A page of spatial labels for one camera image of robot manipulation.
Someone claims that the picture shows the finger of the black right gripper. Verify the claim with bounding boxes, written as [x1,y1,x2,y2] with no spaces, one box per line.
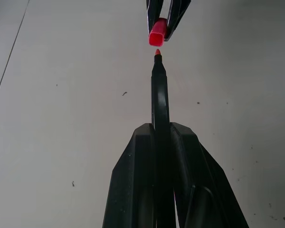
[164,0,193,42]
[145,0,165,33]

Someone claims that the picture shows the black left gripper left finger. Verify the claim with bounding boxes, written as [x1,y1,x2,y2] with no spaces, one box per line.
[102,123,157,228]

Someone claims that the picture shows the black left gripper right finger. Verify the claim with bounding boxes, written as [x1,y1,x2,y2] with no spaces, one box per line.
[168,122,250,228]

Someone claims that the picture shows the red marker cap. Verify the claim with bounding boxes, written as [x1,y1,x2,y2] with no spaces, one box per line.
[148,18,169,47]

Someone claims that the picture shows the black marker with red tip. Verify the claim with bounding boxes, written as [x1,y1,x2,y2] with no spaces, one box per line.
[151,48,178,228]

